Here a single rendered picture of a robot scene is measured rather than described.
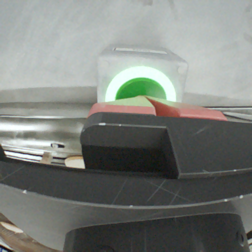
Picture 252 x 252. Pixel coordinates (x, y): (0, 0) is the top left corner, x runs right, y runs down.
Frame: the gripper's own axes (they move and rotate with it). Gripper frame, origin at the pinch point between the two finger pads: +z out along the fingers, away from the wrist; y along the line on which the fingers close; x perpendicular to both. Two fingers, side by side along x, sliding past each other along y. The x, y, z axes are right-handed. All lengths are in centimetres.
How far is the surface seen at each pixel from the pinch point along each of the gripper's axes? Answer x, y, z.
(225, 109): 3.9, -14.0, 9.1
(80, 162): 11.9, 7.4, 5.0
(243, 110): 3.6, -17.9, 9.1
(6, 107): 4.0, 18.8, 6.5
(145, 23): -6.3, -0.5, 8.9
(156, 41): -4.2, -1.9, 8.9
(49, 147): 9.1, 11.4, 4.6
